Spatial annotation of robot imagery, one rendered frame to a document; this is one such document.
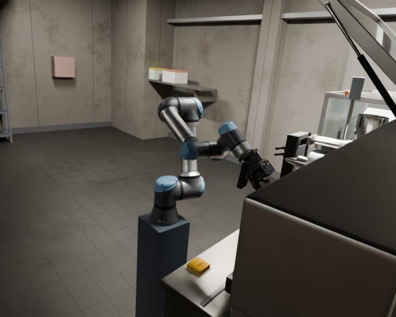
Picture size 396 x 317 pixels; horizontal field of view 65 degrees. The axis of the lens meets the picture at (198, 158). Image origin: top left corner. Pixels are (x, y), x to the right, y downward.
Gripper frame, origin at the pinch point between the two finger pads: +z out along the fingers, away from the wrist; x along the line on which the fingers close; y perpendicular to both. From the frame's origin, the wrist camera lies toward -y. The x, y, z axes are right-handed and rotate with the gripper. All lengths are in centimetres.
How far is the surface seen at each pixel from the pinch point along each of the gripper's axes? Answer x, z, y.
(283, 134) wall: 343, -80, -134
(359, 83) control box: 51, -21, 41
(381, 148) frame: -68, 4, 59
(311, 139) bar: 22.7, -11.8, 18.6
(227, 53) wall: 362, -255, -134
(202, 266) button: -17.6, 6.7, -34.4
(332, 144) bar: 22.6, -5.2, 23.9
